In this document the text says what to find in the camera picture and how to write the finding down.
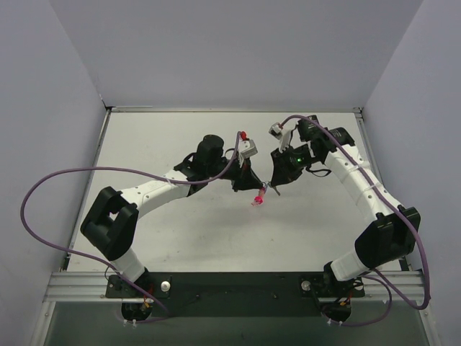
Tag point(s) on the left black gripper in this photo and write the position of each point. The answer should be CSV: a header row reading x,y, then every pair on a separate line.
x,y
240,176

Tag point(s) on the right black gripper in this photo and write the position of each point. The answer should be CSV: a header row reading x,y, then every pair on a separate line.
x,y
283,167

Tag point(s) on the silver key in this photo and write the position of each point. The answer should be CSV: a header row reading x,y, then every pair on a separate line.
x,y
276,190

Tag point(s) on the pink keychain charm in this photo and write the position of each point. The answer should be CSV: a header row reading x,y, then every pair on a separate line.
x,y
259,199

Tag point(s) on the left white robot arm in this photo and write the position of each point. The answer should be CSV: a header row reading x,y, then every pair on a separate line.
x,y
112,218

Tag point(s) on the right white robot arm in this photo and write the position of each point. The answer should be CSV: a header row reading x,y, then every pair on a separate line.
x,y
390,230

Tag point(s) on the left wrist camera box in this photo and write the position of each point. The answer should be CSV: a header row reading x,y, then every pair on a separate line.
x,y
246,149

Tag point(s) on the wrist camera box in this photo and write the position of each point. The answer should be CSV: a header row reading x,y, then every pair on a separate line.
x,y
277,131
246,149

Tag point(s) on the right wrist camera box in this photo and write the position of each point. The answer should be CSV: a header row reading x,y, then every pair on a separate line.
x,y
277,131

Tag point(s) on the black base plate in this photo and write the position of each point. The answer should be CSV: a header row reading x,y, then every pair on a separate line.
x,y
240,304

